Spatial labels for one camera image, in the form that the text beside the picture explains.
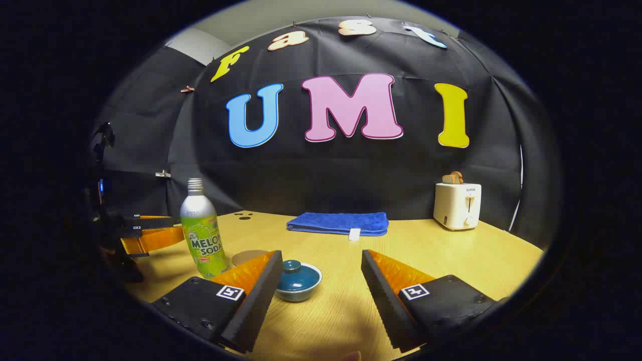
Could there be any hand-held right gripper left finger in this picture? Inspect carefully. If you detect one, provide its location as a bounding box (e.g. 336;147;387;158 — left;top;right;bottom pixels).
152;250;284;354

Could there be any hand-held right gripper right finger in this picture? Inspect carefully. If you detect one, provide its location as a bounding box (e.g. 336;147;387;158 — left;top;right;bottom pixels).
361;249;507;353

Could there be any teal teacup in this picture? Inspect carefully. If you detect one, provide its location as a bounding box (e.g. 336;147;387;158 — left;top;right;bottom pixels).
275;265;323;302

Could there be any teal teacup lid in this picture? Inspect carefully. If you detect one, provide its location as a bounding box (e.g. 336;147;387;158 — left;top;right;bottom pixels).
277;260;322;293

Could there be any green label silver water bottle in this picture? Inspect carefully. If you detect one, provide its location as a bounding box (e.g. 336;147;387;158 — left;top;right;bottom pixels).
180;178;229;278

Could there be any round brown coaster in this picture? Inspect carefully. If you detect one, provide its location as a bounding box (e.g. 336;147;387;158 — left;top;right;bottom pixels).
232;249;270;267

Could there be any folded blue towel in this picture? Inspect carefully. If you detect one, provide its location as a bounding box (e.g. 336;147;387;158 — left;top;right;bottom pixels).
287;212;389;242

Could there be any white toaster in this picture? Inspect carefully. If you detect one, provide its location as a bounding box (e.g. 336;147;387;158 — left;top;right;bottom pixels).
433;183;482;231

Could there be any black backdrop cloth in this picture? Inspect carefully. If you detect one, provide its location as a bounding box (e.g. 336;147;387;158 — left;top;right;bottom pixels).
93;17;560;251

